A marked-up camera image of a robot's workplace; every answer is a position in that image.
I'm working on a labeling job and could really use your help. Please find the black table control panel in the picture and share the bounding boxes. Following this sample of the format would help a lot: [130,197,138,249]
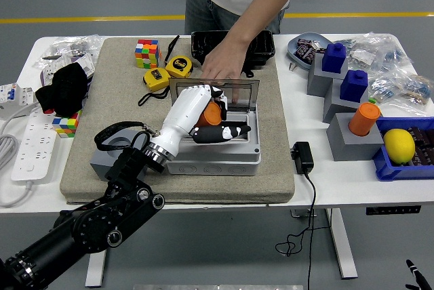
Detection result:
[365,205,422,216]

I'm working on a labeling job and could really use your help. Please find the grey electrical box clear lid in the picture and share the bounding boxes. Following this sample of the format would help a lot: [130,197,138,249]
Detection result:
[163,78,262,177]

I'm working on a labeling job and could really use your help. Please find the black adapter cord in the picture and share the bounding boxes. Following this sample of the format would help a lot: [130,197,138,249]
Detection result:
[275,170,334,290]

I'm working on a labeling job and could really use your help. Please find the yellow lemon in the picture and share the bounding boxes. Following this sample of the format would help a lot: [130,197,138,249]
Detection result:
[382,128,416,165]

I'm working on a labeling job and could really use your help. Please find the black cloth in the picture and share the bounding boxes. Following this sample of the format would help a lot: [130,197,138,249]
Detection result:
[35,62,90,117]

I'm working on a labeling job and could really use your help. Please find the large colourful puzzle cube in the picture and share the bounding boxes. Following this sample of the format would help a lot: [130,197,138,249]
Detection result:
[134,39,162,70]

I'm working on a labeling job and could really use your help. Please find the small colourful puzzle cube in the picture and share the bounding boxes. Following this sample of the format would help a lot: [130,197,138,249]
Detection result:
[52,110,83,139]

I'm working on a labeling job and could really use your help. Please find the clear bag of components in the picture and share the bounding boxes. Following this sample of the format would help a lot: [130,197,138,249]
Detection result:
[368,72,404,104]
[346,39,384,67]
[396,73,434,115]
[376,33,408,74]

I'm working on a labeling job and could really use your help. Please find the clear bags of small parts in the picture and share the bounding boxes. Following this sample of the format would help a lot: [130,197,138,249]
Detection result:
[40,34,104,67]

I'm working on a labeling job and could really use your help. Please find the blue plastic bin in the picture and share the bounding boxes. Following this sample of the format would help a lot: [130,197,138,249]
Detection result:
[372,116,434,182]

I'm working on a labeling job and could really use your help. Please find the black power adapter plug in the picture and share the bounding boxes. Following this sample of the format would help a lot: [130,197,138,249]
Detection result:
[290,141,315,175]

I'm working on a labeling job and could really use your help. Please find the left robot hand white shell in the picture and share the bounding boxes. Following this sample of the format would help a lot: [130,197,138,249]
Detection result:
[149,83,252,162]

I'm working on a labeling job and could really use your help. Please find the white power strip cable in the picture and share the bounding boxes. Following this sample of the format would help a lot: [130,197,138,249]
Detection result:
[0,103,38,208]

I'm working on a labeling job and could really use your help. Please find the white circuit breaker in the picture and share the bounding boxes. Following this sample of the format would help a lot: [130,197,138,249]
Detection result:
[0,82,38,106]

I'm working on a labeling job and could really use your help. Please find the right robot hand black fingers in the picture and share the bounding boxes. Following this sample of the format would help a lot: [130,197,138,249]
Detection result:
[405,259,431,290]

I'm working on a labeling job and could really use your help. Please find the grey-brown mat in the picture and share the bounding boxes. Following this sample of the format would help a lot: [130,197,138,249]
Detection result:
[60,36,296,205]

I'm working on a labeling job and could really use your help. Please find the white table leg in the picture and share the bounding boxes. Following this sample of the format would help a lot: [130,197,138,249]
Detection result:
[84,251,108,287]
[324,208,359,280]

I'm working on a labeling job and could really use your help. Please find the metal bracket under table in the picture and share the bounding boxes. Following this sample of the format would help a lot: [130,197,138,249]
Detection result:
[290,209,318,218]

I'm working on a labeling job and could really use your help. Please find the grey block with round hole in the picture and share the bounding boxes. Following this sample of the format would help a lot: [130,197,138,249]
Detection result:
[90,129,150,182]

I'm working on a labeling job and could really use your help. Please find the person's left hand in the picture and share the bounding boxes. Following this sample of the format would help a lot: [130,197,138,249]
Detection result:
[200,41,250,106]

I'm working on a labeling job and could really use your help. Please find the white power strip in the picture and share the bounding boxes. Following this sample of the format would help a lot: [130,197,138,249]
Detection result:
[10,108,58,182]

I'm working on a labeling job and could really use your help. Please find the grey holder block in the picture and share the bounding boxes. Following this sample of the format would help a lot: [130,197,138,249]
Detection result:
[326,112,387,162]
[307,51,349,97]
[322,78,370,123]

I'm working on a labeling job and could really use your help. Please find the yellow tape measure black strap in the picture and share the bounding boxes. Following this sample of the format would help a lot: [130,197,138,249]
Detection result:
[138,67,173,107]

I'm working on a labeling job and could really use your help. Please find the yellow tape measure black face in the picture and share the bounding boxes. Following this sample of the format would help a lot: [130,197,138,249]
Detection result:
[165,55,195,81]

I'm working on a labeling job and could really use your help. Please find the black plastic tray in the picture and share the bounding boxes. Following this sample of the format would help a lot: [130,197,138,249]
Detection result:
[191,30,275,77]

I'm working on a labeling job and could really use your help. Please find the dark brown components pile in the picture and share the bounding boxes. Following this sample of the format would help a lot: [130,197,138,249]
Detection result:
[406,126,434,167]

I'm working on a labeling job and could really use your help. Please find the white purple packet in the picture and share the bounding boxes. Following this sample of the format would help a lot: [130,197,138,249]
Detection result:
[39,53,96,87]

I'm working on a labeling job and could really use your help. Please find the blue knobbed block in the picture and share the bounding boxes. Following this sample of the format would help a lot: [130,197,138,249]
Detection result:
[321,42,347,75]
[339,69,369,104]

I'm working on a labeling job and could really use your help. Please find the blue-grey oval dish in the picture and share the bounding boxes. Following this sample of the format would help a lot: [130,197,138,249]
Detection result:
[287,32,335,73]

